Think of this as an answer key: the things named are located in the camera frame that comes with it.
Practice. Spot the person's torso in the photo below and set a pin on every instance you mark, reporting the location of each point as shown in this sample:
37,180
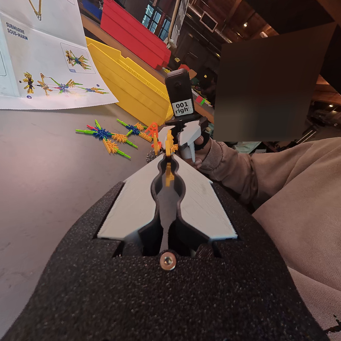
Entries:
306,253

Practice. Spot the pink green block pair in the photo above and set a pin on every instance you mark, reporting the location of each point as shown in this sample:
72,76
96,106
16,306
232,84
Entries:
199,100

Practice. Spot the large blue green toy assembly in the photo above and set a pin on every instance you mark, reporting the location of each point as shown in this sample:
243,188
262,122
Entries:
102,133

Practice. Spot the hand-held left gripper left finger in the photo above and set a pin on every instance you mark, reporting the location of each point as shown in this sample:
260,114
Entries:
127,210

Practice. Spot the white instruction sheet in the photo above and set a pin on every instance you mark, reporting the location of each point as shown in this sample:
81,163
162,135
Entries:
53,34

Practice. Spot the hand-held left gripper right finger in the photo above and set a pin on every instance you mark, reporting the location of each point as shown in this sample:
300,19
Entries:
207,210

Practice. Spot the person's right forearm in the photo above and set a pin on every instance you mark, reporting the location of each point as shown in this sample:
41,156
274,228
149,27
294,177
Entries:
279,165

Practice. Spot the person's right hand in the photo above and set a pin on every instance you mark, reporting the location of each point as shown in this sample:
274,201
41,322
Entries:
205,154

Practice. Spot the whiteboard on stand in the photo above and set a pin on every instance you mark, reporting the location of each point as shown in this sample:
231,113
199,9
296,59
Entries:
181,16

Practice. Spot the blue plastic bin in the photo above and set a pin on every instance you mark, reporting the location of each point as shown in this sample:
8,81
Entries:
92,9

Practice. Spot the yellow plastic bin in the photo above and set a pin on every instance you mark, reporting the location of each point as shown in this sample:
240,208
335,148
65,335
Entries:
133,88

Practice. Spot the grey desk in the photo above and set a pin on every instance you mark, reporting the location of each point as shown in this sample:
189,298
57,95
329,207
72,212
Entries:
40,186

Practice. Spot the yellow black toy wheel assembly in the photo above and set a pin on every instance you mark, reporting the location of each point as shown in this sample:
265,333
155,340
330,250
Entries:
168,141

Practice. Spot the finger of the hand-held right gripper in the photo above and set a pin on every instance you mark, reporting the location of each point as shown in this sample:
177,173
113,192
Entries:
162,135
190,133

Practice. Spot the red plastic bin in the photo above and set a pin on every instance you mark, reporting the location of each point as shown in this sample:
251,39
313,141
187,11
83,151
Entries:
133,32

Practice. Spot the small blue green toy assembly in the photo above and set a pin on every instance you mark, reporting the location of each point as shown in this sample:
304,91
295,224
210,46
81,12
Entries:
133,128

